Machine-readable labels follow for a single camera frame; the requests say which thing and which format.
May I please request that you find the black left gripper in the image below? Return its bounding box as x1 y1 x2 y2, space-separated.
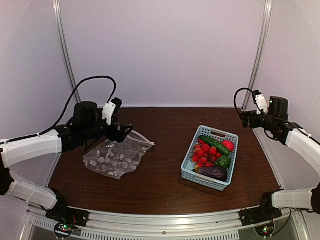
81 114 133 143

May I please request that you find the clear zip top bag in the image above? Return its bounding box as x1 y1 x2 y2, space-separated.
83 130 155 180

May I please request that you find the green toy cucumber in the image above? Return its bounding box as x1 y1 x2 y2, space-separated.
199 135 231 156

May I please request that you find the green toy avocado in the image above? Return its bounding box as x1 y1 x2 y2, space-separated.
215 155 232 169

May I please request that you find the light blue plastic basket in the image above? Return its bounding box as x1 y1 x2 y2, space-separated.
180 125 239 192

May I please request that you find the purple toy eggplant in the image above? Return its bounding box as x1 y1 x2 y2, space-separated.
195 166 228 182

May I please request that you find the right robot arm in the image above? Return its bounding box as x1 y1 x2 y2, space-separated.
238 91 320 221

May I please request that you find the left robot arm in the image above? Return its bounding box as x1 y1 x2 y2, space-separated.
0 98 133 222

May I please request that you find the red toy tomato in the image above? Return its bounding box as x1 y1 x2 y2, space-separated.
222 139 235 152

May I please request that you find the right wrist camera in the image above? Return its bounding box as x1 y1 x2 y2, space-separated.
252 90 269 115

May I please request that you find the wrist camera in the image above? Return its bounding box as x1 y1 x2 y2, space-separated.
101 97 123 126
252 90 269 115

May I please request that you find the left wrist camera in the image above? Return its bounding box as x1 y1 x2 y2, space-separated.
101 97 123 126

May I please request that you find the right black cable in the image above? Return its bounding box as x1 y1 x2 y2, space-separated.
233 87 254 112

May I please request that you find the black cable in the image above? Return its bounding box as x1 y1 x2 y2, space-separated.
37 76 118 137
233 87 254 112

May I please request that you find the left black cable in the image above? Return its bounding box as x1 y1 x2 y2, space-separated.
37 76 118 137

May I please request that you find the front aluminium rail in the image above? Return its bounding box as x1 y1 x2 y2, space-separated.
24 204 308 240

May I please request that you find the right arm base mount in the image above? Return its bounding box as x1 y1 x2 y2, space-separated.
239 199 282 238

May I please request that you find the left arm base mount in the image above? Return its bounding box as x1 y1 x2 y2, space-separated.
42 200 89 240

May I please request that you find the right aluminium frame post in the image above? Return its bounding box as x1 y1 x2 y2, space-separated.
241 0 273 111

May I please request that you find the aluminium frame post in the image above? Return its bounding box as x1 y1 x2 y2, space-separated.
241 0 273 111
52 0 77 91

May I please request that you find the left aluminium frame post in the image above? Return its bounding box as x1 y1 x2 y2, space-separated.
52 0 77 91

